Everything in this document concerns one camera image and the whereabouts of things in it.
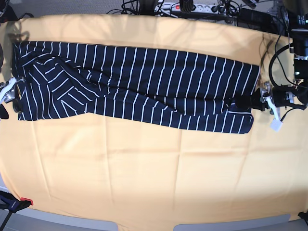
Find yellow table cloth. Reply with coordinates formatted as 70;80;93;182
0;14;308;231

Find black power adapter brick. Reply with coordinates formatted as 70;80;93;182
237;8;272;31

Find white power strip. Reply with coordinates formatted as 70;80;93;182
154;0;238;17

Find blue red table clamp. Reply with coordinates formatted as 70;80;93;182
0;191;33;231

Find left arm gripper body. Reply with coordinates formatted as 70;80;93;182
252;81;295;113

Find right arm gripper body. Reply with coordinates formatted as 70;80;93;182
0;78;24;103

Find black clamp right corner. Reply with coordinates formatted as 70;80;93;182
298;209;308;222

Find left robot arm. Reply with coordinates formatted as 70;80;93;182
269;0;308;110

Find navy white-striped T-shirt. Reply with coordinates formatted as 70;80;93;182
12;41;260;134

